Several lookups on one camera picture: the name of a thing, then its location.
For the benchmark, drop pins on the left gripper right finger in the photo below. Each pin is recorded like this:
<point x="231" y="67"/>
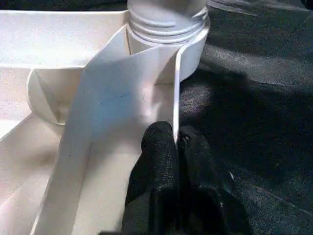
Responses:
<point x="210" y="191"/>

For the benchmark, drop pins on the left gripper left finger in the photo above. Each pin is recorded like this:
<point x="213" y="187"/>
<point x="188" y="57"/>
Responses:
<point x="155" y="186"/>

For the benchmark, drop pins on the white plastic table top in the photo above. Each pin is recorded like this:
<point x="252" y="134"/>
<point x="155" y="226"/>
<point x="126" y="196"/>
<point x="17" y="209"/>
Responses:
<point x="98" y="98"/>

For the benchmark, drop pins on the white plastic table leg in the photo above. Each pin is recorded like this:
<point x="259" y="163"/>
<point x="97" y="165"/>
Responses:
<point x="166" y="19"/>

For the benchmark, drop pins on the black work mat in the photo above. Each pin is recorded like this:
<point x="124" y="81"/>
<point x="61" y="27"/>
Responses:
<point x="254" y="122"/>

